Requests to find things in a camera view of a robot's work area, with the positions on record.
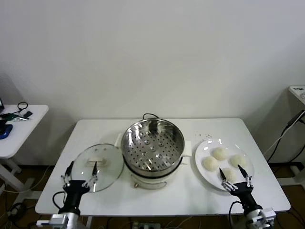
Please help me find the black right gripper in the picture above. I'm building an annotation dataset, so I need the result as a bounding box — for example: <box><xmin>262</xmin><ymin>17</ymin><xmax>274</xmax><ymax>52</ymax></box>
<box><xmin>219</xmin><ymin>164</ymin><xmax>258</xmax><ymax>213</ymax></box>

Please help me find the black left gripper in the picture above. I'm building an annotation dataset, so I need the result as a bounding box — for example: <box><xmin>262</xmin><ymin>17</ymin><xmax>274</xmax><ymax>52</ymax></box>
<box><xmin>61</xmin><ymin>161</ymin><xmax>99</xmax><ymax>212</ymax></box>

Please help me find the white steamed baozi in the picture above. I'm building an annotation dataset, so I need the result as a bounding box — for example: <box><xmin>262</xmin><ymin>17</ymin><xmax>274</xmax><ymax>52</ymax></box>
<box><xmin>202</xmin><ymin>156</ymin><xmax>219</xmax><ymax>172</ymax></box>
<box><xmin>212</xmin><ymin>147</ymin><xmax>229</xmax><ymax>161</ymax></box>
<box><xmin>229</xmin><ymin>154</ymin><xmax>247</xmax><ymax>168</ymax></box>
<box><xmin>220</xmin><ymin>167</ymin><xmax>237</xmax><ymax>183</ymax></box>

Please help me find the round glass pot lid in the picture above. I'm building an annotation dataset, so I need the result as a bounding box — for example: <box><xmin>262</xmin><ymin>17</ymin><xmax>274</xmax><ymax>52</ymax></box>
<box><xmin>71</xmin><ymin>143</ymin><xmax>125</xmax><ymax>193</ymax></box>

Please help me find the perforated steel steamer basket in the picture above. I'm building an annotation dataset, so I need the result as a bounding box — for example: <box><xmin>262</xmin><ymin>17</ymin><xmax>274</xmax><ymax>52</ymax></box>
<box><xmin>121</xmin><ymin>118</ymin><xmax>185</xmax><ymax>177</ymax></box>

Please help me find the white round plate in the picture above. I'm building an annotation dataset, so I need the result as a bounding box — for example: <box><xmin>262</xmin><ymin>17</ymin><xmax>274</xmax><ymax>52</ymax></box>
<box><xmin>194</xmin><ymin>138</ymin><xmax>255</xmax><ymax>192</ymax></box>

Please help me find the white side table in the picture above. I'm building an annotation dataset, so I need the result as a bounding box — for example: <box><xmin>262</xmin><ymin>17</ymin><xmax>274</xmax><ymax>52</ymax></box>
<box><xmin>0</xmin><ymin>104</ymin><xmax>50</xmax><ymax>191</ymax></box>

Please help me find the white electric cooker base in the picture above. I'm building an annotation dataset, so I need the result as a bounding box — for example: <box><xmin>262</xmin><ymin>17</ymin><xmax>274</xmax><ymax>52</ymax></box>
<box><xmin>114</xmin><ymin>132</ymin><xmax>193</xmax><ymax>190</ymax></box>

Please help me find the blue object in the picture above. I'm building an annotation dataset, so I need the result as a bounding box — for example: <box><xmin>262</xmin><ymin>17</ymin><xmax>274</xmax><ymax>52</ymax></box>
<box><xmin>0</xmin><ymin>124</ymin><xmax>13</xmax><ymax>140</ymax></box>

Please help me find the white power strip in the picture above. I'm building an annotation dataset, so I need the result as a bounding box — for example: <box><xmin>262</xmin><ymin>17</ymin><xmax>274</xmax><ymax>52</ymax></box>
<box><xmin>132</xmin><ymin>221</ymin><xmax>162</xmax><ymax>229</ymax></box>

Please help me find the green tool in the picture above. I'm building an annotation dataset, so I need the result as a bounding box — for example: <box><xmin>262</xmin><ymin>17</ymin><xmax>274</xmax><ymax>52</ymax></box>
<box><xmin>0</xmin><ymin>112</ymin><xmax>27</xmax><ymax>121</ymax></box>

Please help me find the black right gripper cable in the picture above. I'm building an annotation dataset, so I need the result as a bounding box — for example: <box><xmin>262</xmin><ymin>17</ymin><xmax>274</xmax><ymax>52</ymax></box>
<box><xmin>229</xmin><ymin>201</ymin><xmax>245</xmax><ymax>229</ymax></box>

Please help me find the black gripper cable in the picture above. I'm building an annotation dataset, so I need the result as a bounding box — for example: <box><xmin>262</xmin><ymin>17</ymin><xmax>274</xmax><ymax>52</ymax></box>
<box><xmin>52</xmin><ymin>191</ymin><xmax>69</xmax><ymax>214</ymax></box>
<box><xmin>229</xmin><ymin>201</ymin><xmax>245</xmax><ymax>229</ymax></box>

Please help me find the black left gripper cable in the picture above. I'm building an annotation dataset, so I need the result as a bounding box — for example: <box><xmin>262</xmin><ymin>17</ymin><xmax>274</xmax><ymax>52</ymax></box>
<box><xmin>52</xmin><ymin>191</ymin><xmax>69</xmax><ymax>214</ymax></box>

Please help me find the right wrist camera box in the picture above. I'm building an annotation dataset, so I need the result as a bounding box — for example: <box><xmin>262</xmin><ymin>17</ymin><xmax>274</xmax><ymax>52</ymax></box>
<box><xmin>261</xmin><ymin>207</ymin><xmax>277</xmax><ymax>224</ymax></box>

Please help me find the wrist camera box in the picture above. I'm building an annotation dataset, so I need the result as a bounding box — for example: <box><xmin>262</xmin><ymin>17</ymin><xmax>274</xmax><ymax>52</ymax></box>
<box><xmin>50</xmin><ymin>213</ymin><xmax>72</xmax><ymax>227</ymax></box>
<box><xmin>261</xmin><ymin>207</ymin><xmax>277</xmax><ymax>224</ymax></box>

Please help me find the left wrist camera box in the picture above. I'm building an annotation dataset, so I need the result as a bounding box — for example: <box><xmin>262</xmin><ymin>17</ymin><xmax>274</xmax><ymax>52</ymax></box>
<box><xmin>50</xmin><ymin>213</ymin><xmax>72</xmax><ymax>227</ymax></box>

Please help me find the white hanging cable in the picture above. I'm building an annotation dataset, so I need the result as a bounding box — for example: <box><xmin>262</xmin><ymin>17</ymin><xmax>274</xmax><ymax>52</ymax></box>
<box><xmin>264</xmin><ymin>118</ymin><xmax>300</xmax><ymax>156</ymax></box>

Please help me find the black adapter cable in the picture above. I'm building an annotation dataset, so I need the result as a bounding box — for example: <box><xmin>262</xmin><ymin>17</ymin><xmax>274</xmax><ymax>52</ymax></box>
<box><xmin>266</xmin><ymin>109</ymin><xmax>305</xmax><ymax>163</ymax></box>

